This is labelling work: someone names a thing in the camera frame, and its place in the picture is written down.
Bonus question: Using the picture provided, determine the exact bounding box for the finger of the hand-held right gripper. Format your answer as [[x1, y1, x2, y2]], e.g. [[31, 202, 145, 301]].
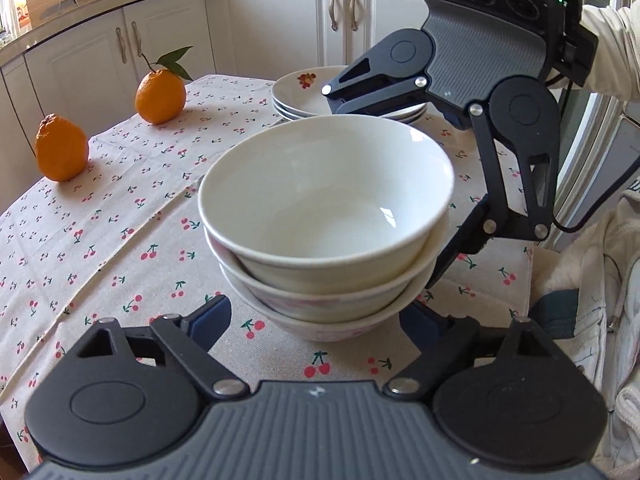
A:
[[322, 49, 432, 117], [424, 102, 561, 289]]

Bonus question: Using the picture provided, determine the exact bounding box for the orange with green leaf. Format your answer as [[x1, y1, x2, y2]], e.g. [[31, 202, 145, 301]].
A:
[[135, 46, 195, 125]]

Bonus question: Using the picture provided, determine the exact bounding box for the cherry print tablecloth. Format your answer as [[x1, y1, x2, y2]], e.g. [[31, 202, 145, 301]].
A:
[[0, 74, 535, 463]]

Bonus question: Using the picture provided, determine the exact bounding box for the stained white plate fruit print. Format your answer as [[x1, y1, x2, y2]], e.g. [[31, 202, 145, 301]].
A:
[[271, 66, 430, 117]]

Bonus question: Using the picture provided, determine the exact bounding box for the plain white bowl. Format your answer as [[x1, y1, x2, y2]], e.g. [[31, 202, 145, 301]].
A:
[[198, 114, 456, 282]]

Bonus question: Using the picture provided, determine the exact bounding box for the person's right forearm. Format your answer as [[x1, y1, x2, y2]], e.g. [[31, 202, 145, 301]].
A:
[[580, 4, 640, 103]]

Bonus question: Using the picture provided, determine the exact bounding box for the bumpy orange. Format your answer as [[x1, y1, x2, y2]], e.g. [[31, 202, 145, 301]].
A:
[[34, 114, 90, 182]]

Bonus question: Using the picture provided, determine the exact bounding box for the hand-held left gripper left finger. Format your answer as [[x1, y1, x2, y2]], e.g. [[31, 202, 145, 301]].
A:
[[75, 295, 249, 401]]

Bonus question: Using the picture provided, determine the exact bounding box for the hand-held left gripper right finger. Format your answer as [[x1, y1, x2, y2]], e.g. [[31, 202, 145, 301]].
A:
[[385, 305, 556, 398]]

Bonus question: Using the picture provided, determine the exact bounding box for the white bowl pink pattern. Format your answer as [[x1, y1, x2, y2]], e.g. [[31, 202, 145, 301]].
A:
[[205, 220, 451, 322], [250, 280, 426, 343]]

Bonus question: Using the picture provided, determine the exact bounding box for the person's white coat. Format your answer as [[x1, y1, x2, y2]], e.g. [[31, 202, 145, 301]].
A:
[[530, 175, 640, 480]]

